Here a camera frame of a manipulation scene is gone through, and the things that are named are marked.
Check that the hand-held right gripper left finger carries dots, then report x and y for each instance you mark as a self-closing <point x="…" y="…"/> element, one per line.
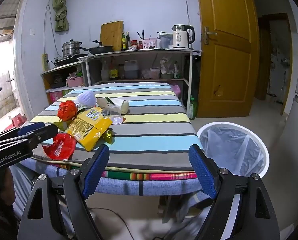
<point x="96" y="172"/>

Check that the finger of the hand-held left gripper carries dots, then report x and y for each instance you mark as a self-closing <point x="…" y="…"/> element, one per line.
<point x="42" y="132"/>
<point x="31" y="128"/>

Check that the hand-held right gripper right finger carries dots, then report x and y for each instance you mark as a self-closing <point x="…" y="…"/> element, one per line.
<point x="202" y="172"/>

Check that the red snack packet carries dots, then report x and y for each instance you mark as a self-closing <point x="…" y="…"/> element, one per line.
<point x="60" y="147"/>

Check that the red wrapper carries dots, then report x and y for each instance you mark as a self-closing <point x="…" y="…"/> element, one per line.
<point x="67" y="110"/>

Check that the olive foil wrapper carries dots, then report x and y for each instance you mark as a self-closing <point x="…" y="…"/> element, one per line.
<point x="108" y="136"/>

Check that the translucent bin liner bag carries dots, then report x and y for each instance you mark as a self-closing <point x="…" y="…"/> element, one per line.
<point x="233" y="147"/>

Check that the yellow snack packet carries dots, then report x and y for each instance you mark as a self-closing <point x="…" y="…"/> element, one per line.
<point x="89" y="130"/>

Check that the white foam fruit net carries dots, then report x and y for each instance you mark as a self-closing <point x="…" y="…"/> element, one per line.
<point x="86" y="98"/>

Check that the clear plastic cup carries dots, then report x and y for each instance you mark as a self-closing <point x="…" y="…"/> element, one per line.
<point x="116" y="118"/>

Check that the white trash bin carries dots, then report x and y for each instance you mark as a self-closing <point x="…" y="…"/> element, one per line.
<point x="262" y="152"/>

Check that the cream paper cup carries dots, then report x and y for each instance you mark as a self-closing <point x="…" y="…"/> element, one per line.
<point x="120" y="106"/>

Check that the brown stick packet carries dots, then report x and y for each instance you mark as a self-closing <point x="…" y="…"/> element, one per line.
<point x="110" y="100"/>

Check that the person's left hand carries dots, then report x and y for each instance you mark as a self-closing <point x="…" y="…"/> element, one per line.
<point x="7" y="185"/>

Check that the red plastic stool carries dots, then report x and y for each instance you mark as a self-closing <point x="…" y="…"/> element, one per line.
<point x="17" y="121"/>

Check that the blue patterned cloth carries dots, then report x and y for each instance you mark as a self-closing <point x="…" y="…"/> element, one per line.
<point x="119" y="186"/>

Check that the pink carton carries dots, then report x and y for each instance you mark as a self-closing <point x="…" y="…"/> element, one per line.
<point x="55" y="97"/>

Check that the colourful woven cloth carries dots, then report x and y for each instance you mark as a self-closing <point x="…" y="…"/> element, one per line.
<point x="164" y="176"/>

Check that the person's grey pants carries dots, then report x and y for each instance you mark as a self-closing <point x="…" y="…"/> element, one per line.
<point x="24" y="192"/>

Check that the green carton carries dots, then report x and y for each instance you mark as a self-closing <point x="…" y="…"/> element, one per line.
<point x="67" y="91"/>

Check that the dark pot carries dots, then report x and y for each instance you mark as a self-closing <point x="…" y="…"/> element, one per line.
<point x="57" y="83"/>

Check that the pink plastic basket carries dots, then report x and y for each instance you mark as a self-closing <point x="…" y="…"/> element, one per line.
<point x="75" y="82"/>

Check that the green plastic bottle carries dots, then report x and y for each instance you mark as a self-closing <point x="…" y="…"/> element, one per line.
<point x="192" y="110"/>

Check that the striped tablecloth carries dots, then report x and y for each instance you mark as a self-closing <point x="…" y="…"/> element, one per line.
<point x="151" y="130"/>

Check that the yellow power strip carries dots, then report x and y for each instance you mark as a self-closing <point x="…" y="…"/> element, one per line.
<point x="44" y="62"/>

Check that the low wooden shelf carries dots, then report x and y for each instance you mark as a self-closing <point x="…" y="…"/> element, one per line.
<point x="61" y="67"/>

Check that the black induction cooker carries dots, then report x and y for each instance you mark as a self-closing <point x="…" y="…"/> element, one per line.
<point x="69" y="59"/>

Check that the clear plastic bottle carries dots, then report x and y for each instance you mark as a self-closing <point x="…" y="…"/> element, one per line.
<point x="104" y="72"/>

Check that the pink packaged goods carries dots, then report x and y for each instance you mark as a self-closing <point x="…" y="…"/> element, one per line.
<point x="176" y="90"/>

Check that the steel steamer pot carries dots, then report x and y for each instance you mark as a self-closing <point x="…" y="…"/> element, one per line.
<point x="71" y="48"/>

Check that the black appliance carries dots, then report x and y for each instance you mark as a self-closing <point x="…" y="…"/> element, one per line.
<point x="196" y="80"/>

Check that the soy sauce bottle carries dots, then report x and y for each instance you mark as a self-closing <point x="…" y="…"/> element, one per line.
<point x="113" y="72"/>

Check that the small brown jar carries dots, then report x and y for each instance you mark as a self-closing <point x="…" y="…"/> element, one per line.
<point x="121" y="72"/>

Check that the black frying pan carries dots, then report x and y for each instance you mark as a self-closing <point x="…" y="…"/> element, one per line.
<point x="101" y="49"/>

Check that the green bowl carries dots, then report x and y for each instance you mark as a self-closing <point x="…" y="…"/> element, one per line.
<point x="167" y="76"/>

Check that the black kitchen utensil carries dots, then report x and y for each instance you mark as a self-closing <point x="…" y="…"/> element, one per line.
<point x="97" y="42"/>

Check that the dark liquid jug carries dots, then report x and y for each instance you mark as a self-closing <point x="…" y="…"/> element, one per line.
<point x="131" y="71"/>

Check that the yellow wooden door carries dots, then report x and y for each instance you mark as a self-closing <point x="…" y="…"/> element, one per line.
<point x="226" y="67"/>

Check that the pink plastic bag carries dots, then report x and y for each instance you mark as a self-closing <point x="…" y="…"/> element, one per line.
<point x="146" y="74"/>

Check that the white plastic tub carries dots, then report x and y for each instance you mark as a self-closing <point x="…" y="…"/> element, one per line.
<point x="155" y="73"/>

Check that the white plastic bags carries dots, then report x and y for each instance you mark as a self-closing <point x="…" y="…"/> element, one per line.
<point x="169" y="65"/>

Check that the wooden cutting board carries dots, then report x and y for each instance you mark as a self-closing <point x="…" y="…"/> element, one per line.
<point x="110" y="33"/>

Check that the green bottle yellow label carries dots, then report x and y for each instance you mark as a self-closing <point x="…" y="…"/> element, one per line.
<point x="123" y="43"/>

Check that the green hanging cloth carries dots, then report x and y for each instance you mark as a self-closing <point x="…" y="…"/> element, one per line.
<point x="61" y="10"/>

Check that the dark oil bottle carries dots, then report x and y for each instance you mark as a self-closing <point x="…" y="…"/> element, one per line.
<point x="127" y="42"/>

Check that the white metal shelf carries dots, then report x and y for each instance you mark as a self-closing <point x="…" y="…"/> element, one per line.
<point x="139" y="52"/>

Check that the red sauce jar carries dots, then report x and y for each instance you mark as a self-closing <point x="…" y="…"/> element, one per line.
<point x="134" y="45"/>
<point x="140" y="44"/>

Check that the white electric kettle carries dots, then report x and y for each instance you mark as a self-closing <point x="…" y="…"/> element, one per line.
<point x="181" y="38"/>

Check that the clear plastic container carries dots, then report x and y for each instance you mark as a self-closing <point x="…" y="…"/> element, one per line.
<point x="165" y="41"/>

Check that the pink utensil holder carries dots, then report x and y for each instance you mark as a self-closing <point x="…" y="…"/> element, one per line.
<point x="149" y="43"/>

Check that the bundle of dark chopsticks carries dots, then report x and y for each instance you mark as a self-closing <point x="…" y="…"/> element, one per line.
<point x="143" y="34"/>

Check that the white wall switch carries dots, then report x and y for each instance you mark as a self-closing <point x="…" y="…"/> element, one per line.
<point x="32" y="31"/>

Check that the dark brown door frame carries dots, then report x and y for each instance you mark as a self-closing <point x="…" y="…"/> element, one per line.
<point x="261" y="55"/>

